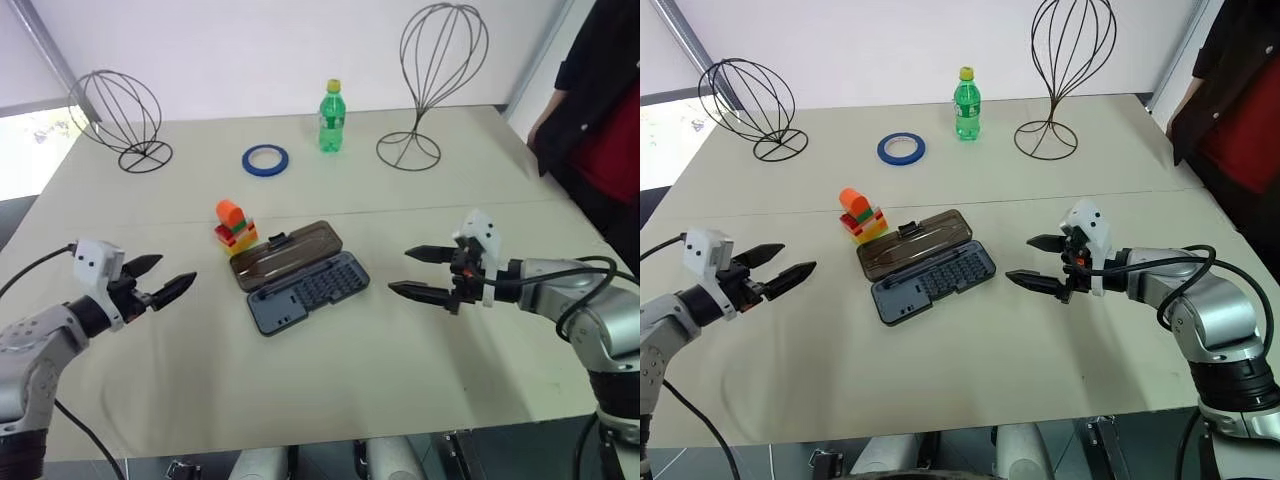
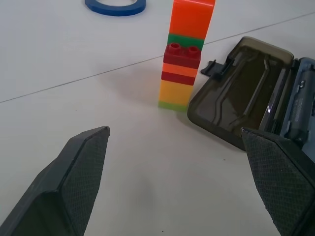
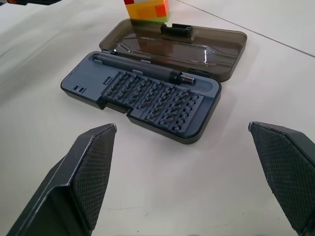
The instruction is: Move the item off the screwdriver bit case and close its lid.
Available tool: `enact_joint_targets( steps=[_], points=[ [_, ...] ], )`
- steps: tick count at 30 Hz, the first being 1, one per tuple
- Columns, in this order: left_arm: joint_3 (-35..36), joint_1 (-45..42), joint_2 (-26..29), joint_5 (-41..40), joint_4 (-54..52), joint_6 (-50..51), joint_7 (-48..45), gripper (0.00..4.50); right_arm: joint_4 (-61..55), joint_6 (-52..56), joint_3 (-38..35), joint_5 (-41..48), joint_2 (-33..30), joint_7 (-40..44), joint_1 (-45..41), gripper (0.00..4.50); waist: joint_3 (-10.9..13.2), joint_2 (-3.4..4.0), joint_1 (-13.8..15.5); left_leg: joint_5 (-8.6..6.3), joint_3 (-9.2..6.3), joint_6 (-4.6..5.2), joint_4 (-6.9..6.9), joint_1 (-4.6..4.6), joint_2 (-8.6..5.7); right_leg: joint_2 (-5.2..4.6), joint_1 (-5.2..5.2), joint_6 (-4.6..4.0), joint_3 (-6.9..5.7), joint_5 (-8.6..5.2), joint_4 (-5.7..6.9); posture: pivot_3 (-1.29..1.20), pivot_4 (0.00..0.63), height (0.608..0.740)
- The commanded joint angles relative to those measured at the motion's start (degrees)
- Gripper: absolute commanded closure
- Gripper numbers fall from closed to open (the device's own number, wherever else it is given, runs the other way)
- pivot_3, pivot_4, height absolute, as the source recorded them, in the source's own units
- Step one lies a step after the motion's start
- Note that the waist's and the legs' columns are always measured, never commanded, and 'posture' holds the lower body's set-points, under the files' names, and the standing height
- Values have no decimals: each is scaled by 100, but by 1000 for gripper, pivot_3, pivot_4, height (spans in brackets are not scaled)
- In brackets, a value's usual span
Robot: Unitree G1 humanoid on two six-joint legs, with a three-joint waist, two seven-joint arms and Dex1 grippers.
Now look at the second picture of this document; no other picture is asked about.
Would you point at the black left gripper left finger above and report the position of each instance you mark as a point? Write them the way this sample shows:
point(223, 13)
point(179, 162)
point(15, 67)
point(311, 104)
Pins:
point(61, 186)

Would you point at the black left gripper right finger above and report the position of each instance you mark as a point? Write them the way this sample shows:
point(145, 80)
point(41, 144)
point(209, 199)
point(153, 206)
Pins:
point(283, 182)

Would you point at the dark plastic case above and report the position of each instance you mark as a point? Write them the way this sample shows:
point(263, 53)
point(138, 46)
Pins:
point(233, 98)

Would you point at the thin light green block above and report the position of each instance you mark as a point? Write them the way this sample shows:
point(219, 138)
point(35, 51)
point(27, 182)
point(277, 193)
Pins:
point(172, 106)

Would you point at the yellow building block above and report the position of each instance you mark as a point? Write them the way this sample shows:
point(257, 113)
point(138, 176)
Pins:
point(174, 92)

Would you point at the thin dark red block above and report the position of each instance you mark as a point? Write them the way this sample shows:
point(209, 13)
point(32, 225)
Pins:
point(177, 78)

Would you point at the thin orange building block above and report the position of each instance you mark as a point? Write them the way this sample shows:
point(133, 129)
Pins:
point(179, 70)

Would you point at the dark red studded block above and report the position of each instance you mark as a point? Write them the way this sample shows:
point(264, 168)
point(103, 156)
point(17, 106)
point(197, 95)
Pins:
point(182, 59)

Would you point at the green building block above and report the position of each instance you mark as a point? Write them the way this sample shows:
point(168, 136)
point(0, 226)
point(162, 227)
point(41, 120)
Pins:
point(184, 40)

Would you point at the large orange building block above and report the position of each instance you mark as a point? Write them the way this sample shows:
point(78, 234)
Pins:
point(190, 17)

